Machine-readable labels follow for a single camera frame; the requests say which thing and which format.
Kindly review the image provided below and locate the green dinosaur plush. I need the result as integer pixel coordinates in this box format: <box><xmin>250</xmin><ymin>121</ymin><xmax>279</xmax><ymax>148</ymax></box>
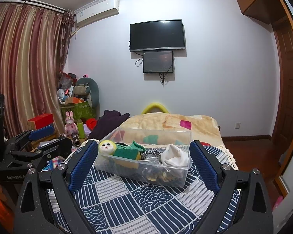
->
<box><xmin>73</xmin><ymin>77</ymin><xmax>99</xmax><ymax>109</ymax></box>

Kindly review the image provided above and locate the pink rabbit figurine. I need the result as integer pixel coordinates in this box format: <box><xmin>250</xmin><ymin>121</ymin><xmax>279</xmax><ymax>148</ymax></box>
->
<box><xmin>64</xmin><ymin>111</ymin><xmax>78</xmax><ymax>137</ymax></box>

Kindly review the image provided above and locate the wooden wardrobe with sliding door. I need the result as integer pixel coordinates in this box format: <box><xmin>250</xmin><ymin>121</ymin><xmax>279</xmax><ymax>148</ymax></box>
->
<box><xmin>234</xmin><ymin>0</ymin><xmax>293</xmax><ymax>234</ymax></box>

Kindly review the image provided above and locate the white air conditioner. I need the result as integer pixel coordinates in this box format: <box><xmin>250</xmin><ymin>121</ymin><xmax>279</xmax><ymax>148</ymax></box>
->
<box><xmin>76</xmin><ymin>0</ymin><xmax>120</xmax><ymax>27</ymax></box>

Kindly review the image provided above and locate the beige patterned blanket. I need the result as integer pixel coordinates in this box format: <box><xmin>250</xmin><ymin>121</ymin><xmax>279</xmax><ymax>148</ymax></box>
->
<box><xmin>120</xmin><ymin>112</ymin><xmax>224</xmax><ymax>147</ymax></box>

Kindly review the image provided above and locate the clear bag of silver items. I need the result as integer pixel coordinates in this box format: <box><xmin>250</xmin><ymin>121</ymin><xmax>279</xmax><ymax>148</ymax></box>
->
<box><xmin>140</xmin><ymin>149</ymin><xmax>162</xmax><ymax>164</ymax></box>

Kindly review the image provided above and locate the green yellow sponge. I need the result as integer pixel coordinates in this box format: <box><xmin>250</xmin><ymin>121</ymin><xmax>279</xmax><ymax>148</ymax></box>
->
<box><xmin>113</xmin><ymin>148</ymin><xmax>141</xmax><ymax>169</ymax></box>

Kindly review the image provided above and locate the brown wooden door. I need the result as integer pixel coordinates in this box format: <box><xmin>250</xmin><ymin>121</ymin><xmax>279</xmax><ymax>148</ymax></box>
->
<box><xmin>273</xmin><ymin>18</ymin><xmax>293</xmax><ymax>152</ymax></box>

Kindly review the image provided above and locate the green knitted cloth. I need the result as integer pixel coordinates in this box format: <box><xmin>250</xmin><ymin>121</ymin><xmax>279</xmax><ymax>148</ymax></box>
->
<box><xmin>116</xmin><ymin>141</ymin><xmax>146</xmax><ymax>153</ymax></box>

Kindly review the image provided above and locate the green cardboard box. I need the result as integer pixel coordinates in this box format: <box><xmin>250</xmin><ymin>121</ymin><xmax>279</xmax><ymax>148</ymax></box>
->
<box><xmin>60</xmin><ymin>101</ymin><xmax>96</xmax><ymax>121</ymax></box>

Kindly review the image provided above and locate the green bottle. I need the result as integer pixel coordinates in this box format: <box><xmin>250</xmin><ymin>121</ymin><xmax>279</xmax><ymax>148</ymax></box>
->
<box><xmin>77</xmin><ymin>121</ymin><xmax>86</xmax><ymax>139</ymax></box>

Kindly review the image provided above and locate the blue white patterned tablecloth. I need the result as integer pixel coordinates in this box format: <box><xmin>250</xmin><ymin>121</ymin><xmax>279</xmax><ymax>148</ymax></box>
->
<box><xmin>47</xmin><ymin>138</ymin><xmax>240</xmax><ymax>234</ymax></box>

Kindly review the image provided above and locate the small black wall monitor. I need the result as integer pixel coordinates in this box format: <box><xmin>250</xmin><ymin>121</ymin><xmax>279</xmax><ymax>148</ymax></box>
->
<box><xmin>143</xmin><ymin>50</ymin><xmax>174</xmax><ymax>74</ymax></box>

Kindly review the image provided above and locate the floral scrunchie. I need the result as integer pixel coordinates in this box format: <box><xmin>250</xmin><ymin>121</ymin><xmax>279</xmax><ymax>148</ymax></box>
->
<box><xmin>146</xmin><ymin>171</ymin><xmax>176</xmax><ymax>183</ymax></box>

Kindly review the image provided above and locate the white sock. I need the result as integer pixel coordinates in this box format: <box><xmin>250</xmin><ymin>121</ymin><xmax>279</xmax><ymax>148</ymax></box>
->
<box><xmin>160</xmin><ymin>144</ymin><xmax>189</xmax><ymax>167</ymax></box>

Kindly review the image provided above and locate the yellow plush face toy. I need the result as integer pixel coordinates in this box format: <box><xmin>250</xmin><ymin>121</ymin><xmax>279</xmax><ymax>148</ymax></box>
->
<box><xmin>98</xmin><ymin>140</ymin><xmax>117</xmax><ymax>155</ymax></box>

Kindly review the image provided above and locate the yellow plush ring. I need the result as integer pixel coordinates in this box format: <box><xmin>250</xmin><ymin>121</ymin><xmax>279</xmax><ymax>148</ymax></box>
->
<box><xmin>141</xmin><ymin>102</ymin><xmax>171</xmax><ymax>115</ymax></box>

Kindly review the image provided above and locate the striped red curtain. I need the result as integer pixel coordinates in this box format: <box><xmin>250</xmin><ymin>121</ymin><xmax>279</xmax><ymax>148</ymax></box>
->
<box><xmin>0</xmin><ymin>3</ymin><xmax>74</xmax><ymax>136</ymax></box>

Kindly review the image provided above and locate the dark purple garment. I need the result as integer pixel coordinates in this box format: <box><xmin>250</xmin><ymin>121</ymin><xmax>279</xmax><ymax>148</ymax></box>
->
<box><xmin>88</xmin><ymin>110</ymin><xmax>130</xmax><ymax>140</ymax></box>

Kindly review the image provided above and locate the large black wall television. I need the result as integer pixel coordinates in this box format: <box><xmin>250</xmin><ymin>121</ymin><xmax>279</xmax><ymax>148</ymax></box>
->
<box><xmin>130</xmin><ymin>19</ymin><xmax>186</xmax><ymax>52</ymax></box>

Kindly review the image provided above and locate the red plush item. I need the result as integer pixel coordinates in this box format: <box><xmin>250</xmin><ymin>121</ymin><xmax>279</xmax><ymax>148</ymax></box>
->
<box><xmin>86</xmin><ymin>118</ymin><xmax>97</xmax><ymax>131</ymax></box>

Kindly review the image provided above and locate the clear plastic storage box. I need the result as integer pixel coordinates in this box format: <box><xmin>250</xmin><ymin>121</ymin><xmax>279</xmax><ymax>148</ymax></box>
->
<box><xmin>95</xmin><ymin>127</ymin><xmax>192</xmax><ymax>188</ymax></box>

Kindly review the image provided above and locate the red box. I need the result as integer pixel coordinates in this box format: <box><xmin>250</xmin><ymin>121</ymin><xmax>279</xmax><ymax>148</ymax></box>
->
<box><xmin>27</xmin><ymin>113</ymin><xmax>54</xmax><ymax>130</ymax></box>

